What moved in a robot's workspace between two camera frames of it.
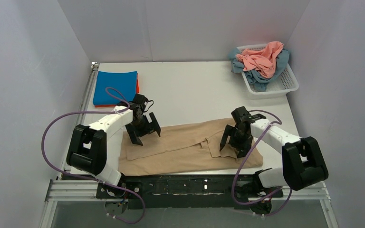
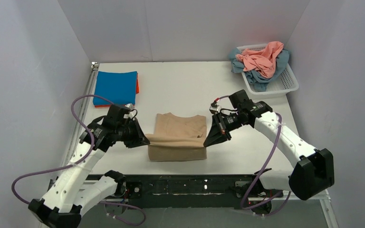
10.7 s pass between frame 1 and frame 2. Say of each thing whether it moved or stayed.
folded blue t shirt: stayed
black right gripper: moved
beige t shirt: moved
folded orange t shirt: stayed
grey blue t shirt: stayed
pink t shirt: stayed
